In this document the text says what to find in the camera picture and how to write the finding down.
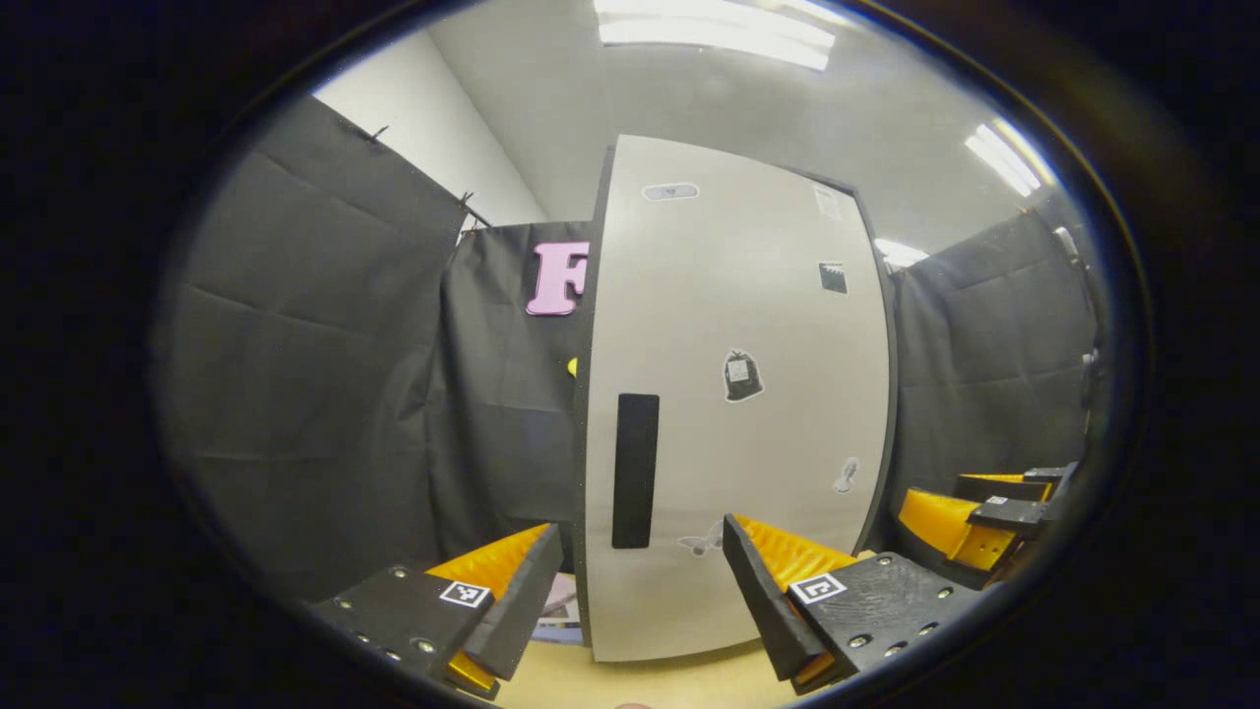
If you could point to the pink cover book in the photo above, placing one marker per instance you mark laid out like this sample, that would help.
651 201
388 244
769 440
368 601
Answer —
561 601

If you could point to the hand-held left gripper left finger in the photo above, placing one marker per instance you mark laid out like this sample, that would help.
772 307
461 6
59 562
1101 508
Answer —
522 601

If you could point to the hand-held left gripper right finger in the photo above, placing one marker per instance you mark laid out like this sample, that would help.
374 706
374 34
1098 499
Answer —
763 601

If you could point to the black backdrop cloth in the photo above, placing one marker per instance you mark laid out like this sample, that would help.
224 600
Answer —
295 345

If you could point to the blue book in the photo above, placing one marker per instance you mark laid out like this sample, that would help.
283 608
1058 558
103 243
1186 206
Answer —
556 635

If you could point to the ceiling light panel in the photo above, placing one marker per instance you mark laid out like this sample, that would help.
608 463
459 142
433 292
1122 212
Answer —
714 30
1004 158

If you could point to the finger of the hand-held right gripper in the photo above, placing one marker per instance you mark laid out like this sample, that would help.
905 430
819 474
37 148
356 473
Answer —
1004 515
999 487

